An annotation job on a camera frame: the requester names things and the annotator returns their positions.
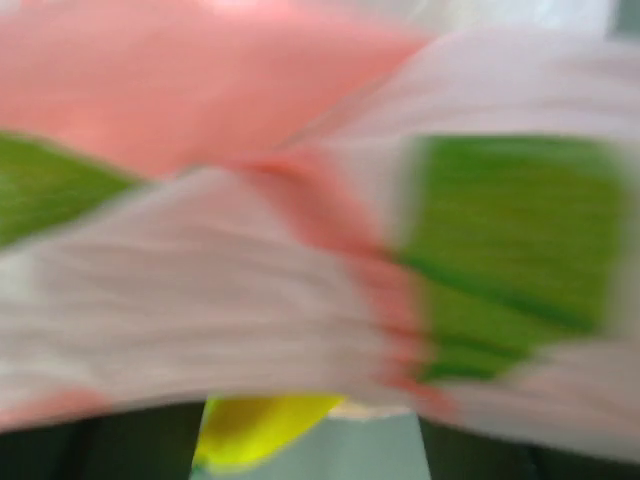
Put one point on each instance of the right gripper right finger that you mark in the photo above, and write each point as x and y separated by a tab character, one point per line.
456	455

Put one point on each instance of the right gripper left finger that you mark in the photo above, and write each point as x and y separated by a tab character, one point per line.
154	443

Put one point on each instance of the yellow banana bunch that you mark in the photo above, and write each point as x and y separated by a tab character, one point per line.
237	434

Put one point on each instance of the pink plastic bag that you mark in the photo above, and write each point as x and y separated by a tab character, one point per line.
204	201

